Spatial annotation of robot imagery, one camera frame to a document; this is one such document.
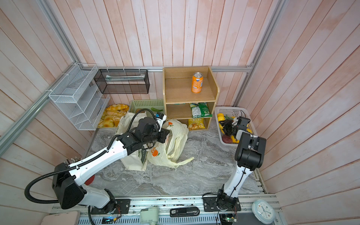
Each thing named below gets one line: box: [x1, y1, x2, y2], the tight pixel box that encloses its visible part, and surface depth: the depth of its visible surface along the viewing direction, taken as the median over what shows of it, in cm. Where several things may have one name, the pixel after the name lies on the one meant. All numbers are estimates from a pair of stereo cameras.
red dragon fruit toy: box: [221, 134, 233, 144], surface depth 95 cm
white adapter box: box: [139, 206, 159, 225], surface depth 68 cm
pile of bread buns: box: [97, 103, 130, 128], surface depth 109 cm
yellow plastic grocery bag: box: [147, 119, 195, 169], surface depth 77 cm
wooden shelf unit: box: [162, 65, 220, 131], surface depth 92 cm
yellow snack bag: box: [187, 118, 206, 131], surface depth 106 cm
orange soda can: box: [191, 71, 204, 94], surface depth 80 cm
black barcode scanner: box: [169, 206, 201, 218], surface depth 70 cm
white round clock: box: [251, 199, 276, 225], surface depth 71 cm
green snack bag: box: [189, 102, 213, 119], surface depth 93 cm
